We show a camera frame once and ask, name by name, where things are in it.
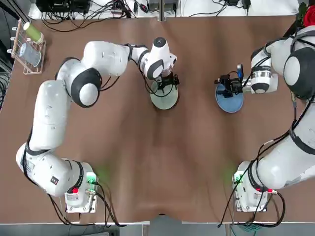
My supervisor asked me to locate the wooden wire cup rack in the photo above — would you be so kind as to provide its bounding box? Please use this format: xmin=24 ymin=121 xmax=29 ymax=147
xmin=11 ymin=18 xmax=47 ymax=75

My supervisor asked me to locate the green plate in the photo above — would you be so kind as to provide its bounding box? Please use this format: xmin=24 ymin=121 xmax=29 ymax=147
xmin=150 ymin=80 xmax=179 ymax=111

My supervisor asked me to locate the translucent blue cup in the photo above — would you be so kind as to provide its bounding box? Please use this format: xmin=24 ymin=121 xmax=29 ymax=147
xmin=19 ymin=43 xmax=41 ymax=67

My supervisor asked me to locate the blue plate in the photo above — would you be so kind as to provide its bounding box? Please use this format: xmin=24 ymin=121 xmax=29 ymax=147
xmin=216 ymin=83 xmax=245 ymax=114

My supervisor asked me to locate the black flat box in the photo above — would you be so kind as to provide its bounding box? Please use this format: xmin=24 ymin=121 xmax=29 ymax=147
xmin=36 ymin=0 xmax=91 ymax=13

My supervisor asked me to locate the aluminium post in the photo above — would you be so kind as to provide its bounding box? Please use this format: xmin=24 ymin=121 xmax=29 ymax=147
xmin=158 ymin=0 xmax=166 ymax=22

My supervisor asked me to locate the red rose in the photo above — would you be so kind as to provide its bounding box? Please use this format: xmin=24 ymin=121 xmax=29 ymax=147
xmin=298 ymin=0 xmax=315 ymax=27

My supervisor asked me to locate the green cable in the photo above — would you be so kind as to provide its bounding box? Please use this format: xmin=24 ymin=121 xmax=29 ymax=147
xmin=235 ymin=221 xmax=263 ymax=233

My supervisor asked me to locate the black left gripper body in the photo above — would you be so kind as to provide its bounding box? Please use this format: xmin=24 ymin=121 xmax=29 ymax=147
xmin=159 ymin=73 xmax=179 ymax=87

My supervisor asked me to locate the cable hub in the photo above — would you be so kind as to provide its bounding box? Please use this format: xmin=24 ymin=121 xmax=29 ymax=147
xmin=110 ymin=6 xmax=125 ymax=16

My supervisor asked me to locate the green cup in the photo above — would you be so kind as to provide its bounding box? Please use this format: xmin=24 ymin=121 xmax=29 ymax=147
xmin=23 ymin=22 xmax=44 ymax=44

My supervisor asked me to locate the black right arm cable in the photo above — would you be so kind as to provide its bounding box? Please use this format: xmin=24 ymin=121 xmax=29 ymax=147
xmin=218 ymin=31 xmax=315 ymax=228

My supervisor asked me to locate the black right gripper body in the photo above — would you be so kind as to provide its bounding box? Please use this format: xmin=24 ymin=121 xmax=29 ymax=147
xmin=227 ymin=73 xmax=244 ymax=95

